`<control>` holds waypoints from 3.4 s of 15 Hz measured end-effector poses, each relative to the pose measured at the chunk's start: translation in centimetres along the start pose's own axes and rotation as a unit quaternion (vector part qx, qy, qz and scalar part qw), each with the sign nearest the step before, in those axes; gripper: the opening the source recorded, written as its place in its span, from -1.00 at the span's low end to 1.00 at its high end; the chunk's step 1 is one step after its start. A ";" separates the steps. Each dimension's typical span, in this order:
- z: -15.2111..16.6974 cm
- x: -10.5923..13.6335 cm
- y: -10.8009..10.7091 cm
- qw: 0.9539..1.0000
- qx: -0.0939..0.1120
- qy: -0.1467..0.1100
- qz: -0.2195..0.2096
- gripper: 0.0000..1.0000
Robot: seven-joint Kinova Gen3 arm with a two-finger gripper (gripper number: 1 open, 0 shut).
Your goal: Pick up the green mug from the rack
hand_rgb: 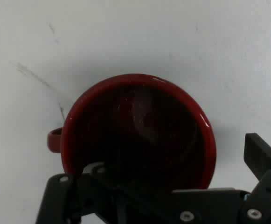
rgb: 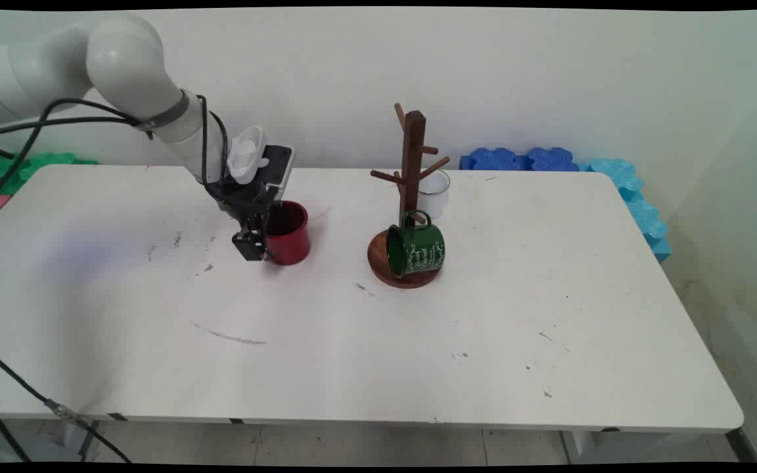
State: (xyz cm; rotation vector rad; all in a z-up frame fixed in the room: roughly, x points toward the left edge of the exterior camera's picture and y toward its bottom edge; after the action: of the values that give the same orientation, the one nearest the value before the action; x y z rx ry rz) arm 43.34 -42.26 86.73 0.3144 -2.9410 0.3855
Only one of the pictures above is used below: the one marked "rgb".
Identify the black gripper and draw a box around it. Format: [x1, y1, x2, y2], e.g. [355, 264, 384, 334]
[211, 179, 282, 262]

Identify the green enamel mug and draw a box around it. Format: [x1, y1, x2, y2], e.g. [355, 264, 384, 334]
[386, 210, 446, 277]

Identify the red mug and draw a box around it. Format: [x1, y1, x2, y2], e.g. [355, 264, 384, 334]
[263, 200, 311, 266]

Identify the white vented wrist housing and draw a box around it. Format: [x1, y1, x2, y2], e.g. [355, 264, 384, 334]
[227, 126, 269, 185]

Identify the dark wooden mug tree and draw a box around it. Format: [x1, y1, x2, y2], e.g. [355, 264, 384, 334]
[367, 102, 451, 290]

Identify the white enamel mug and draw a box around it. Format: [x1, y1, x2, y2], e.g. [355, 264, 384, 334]
[418, 169, 451, 220]

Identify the green foam mat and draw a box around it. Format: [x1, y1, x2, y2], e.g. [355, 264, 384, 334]
[0, 152, 99, 198]

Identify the dark blue foam mat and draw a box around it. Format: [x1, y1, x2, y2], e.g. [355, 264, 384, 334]
[526, 147, 580, 173]
[460, 147, 528, 171]

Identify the white table leg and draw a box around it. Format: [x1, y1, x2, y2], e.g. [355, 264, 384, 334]
[559, 430, 704, 464]
[62, 420, 101, 461]

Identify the light blue foam mat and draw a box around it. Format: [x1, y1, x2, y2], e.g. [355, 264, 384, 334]
[582, 158, 674, 264]

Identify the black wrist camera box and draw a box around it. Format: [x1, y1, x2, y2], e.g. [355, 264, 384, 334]
[262, 145, 296, 199]

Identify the grey arm strap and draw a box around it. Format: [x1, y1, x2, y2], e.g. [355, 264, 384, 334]
[137, 91, 191, 134]

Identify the black cable with connector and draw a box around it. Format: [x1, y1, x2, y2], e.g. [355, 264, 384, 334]
[0, 340, 133, 464]

